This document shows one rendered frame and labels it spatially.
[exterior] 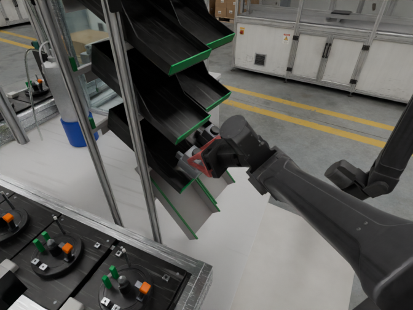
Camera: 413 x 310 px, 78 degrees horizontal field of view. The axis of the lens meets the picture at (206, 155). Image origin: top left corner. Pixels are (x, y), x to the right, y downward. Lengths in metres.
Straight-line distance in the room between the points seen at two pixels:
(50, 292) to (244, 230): 0.64
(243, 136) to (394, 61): 3.93
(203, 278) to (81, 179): 0.78
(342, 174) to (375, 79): 3.63
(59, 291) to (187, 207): 0.41
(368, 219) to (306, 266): 0.77
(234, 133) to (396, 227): 0.32
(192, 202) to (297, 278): 0.42
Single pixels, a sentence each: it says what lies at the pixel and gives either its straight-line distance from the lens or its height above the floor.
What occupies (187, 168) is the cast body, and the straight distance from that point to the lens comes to 0.67.
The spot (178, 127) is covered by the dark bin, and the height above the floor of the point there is 1.36.
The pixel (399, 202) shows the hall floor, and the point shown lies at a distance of 2.79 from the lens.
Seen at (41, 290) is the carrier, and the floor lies 0.97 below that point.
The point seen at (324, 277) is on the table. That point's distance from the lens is 1.00.
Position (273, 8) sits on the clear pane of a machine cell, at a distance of 4.45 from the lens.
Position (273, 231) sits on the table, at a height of 0.86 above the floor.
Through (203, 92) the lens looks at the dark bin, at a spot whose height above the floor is 1.37.
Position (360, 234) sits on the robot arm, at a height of 1.53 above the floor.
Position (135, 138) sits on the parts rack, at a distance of 0.63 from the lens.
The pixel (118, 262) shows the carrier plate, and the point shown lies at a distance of 0.86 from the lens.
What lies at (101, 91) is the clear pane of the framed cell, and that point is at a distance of 1.73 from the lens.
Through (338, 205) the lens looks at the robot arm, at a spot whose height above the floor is 1.51.
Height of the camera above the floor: 1.69
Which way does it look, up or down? 38 degrees down
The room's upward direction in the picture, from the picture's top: straight up
